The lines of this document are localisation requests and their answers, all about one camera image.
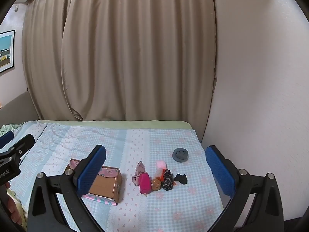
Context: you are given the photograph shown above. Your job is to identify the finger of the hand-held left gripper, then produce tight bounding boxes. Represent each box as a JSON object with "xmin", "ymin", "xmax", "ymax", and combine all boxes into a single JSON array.
[
  {"xmin": 0, "ymin": 131, "xmax": 14, "ymax": 148},
  {"xmin": 0, "ymin": 134, "xmax": 36, "ymax": 161}
]

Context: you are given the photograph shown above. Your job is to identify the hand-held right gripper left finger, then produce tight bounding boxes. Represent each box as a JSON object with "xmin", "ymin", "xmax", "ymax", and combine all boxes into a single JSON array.
[{"xmin": 27, "ymin": 144, "xmax": 107, "ymax": 232}]

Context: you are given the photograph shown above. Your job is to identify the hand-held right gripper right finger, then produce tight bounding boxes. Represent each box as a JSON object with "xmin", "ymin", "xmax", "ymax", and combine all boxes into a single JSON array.
[{"xmin": 205, "ymin": 145, "xmax": 285, "ymax": 232}]

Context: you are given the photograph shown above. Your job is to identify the cardboard box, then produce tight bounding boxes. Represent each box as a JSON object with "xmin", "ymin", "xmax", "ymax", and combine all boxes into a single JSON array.
[{"xmin": 66, "ymin": 158, "xmax": 123, "ymax": 207}]

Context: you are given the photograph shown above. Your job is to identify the grey sock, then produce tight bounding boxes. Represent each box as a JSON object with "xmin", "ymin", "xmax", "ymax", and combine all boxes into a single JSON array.
[{"xmin": 172, "ymin": 147, "xmax": 189, "ymax": 163}]

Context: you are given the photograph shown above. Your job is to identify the person's left hand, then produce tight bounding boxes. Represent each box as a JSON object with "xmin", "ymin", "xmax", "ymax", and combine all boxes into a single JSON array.
[{"xmin": 4, "ymin": 181, "xmax": 23, "ymax": 226}]

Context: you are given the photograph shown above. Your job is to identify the pale green cloth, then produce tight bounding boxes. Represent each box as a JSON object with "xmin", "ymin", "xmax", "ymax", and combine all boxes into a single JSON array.
[{"xmin": 0, "ymin": 124, "xmax": 23, "ymax": 136}]

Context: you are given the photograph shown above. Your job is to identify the beige headboard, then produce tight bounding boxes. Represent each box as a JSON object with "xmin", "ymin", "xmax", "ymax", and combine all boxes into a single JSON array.
[{"xmin": 0, "ymin": 90, "xmax": 39, "ymax": 126}]

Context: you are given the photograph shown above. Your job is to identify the black sock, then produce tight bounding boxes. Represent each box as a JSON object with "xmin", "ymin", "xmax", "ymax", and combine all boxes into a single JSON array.
[{"xmin": 174, "ymin": 173, "xmax": 188, "ymax": 185}]

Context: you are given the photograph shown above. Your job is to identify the mauve cloth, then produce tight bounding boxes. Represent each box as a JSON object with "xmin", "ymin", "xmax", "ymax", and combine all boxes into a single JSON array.
[{"xmin": 132, "ymin": 161, "xmax": 146, "ymax": 187}]

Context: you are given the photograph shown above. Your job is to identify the pale green mattress sheet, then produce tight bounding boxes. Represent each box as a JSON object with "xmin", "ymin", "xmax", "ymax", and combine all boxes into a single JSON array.
[{"xmin": 37, "ymin": 120, "xmax": 194, "ymax": 131}]

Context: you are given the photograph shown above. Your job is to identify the dark patterned sock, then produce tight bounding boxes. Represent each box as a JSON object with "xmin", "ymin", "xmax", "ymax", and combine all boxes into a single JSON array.
[{"xmin": 160, "ymin": 169, "xmax": 175, "ymax": 190}]

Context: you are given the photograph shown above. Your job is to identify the magenta pouch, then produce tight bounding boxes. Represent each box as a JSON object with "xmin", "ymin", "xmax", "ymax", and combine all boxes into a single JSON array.
[{"xmin": 139, "ymin": 172, "xmax": 151, "ymax": 195}]

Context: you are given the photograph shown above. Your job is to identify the pink fluffy sock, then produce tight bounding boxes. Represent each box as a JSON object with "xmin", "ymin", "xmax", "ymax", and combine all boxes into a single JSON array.
[{"xmin": 156, "ymin": 160, "xmax": 167, "ymax": 177}]

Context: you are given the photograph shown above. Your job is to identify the brown plush toy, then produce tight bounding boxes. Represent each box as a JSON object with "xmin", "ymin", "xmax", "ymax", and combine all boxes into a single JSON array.
[{"xmin": 151, "ymin": 177, "xmax": 162, "ymax": 191}]

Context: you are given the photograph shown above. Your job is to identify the blue checked floral blanket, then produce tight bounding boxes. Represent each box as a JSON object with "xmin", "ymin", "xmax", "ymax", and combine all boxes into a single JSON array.
[{"xmin": 0, "ymin": 121, "xmax": 224, "ymax": 232}]

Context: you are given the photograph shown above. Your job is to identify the beige curtain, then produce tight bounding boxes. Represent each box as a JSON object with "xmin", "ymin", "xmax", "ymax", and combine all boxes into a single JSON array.
[{"xmin": 22, "ymin": 0, "xmax": 217, "ymax": 122}]

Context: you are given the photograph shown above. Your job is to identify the wall poster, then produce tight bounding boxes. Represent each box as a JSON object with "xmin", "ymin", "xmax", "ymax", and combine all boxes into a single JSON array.
[{"xmin": 0, "ymin": 30, "xmax": 16, "ymax": 73}]

